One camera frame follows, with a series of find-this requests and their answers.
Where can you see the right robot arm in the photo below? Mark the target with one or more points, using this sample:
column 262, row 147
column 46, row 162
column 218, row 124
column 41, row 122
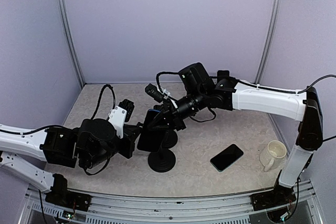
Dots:
column 228, row 93

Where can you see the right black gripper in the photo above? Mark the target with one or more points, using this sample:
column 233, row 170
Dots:
column 170, row 114

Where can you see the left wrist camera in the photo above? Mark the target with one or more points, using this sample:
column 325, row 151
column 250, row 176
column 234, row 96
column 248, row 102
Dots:
column 121, row 114

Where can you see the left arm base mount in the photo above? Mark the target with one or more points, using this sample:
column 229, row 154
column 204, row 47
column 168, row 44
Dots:
column 61, row 196

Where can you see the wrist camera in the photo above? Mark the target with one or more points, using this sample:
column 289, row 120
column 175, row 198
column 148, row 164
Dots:
column 153, row 92
column 121, row 114

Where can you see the blue phone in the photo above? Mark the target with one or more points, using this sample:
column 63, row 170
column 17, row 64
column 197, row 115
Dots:
column 150, row 140

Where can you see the aluminium frame post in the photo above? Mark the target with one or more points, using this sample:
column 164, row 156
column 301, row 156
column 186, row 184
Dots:
column 269, row 37
column 70, row 43

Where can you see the cream ceramic mug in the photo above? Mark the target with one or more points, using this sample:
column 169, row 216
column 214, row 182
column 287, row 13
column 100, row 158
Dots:
column 273, row 155

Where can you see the teal phone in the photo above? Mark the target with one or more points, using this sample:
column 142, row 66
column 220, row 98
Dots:
column 227, row 157

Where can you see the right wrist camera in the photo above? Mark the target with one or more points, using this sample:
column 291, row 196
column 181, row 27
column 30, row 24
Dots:
column 153, row 92

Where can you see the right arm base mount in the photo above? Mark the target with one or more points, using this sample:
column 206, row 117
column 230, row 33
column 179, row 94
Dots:
column 279, row 195

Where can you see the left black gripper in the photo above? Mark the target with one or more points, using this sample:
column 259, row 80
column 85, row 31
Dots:
column 128, row 132

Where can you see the right aluminium frame post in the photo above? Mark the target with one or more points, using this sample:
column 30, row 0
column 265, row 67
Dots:
column 269, row 37

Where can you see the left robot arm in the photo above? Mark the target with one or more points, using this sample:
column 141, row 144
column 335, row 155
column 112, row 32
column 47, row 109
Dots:
column 95, row 142

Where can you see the black round-base stand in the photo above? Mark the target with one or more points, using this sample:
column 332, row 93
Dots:
column 171, row 140
column 162, row 161

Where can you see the left aluminium frame post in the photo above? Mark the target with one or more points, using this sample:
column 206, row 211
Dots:
column 70, row 43

